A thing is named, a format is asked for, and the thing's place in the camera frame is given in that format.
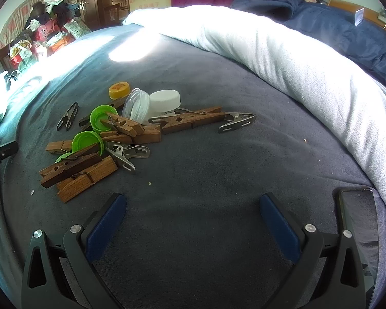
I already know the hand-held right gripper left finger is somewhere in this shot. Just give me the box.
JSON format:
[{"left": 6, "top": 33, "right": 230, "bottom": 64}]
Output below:
[{"left": 21, "top": 192, "right": 128, "bottom": 309}]

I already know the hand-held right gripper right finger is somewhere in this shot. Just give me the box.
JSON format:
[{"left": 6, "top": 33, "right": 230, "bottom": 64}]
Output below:
[{"left": 259, "top": 192, "right": 377, "bottom": 309}]

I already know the dark metal clip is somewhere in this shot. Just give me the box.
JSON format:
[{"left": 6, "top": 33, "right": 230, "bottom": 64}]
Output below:
[{"left": 56, "top": 102, "right": 80, "bottom": 132}]

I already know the clear plastic lid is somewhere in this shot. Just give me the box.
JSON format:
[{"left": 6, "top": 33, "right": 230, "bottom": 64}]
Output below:
[{"left": 122, "top": 88, "right": 150, "bottom": 125}]

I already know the yellow bottle cap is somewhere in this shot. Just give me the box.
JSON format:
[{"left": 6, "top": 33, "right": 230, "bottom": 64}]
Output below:
[{"left": 108, "top": 82, "right": 131, "bottom": 100}]

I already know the white bottle cap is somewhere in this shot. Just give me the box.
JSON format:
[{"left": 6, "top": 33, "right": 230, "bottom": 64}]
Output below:
[{"left": 148, "top": 90, "right": 181, "bottom": 114}]

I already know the black smartphone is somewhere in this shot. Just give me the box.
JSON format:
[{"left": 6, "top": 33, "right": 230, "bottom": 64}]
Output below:
[{"left": 336, "top": 187, "right": 381, "bottom": 266}]

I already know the grey bed sheet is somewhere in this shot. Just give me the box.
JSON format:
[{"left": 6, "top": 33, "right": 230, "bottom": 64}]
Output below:
[{"left": 0, "top": 26, "right": 386, "bottom": 309}]

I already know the heap of bags and packages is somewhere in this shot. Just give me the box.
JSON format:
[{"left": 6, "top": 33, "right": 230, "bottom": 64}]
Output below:
[{"left": 0, "top": 0, "right": 92, "bottom": 71}]

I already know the brown wooden door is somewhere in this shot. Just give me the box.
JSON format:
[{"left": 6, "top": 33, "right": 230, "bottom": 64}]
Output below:
[{"left": 75, "top": 0, "right": 101, "bottom": 31}]

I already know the white duvet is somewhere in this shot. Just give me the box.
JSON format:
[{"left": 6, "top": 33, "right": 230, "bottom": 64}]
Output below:
[{"left": 122, "top": 5, "right": 386, "bottom": 229}]

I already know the dark navy jacket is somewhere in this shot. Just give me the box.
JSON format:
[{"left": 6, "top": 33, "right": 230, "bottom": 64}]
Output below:
[{"left": 231, "top": 0, "right": 386, "bottom": 101}]

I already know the wooden headboard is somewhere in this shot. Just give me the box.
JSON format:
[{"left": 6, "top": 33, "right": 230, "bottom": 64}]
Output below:
[{"left": 327, "top": 0, "right": 386, "bottom": 38}]

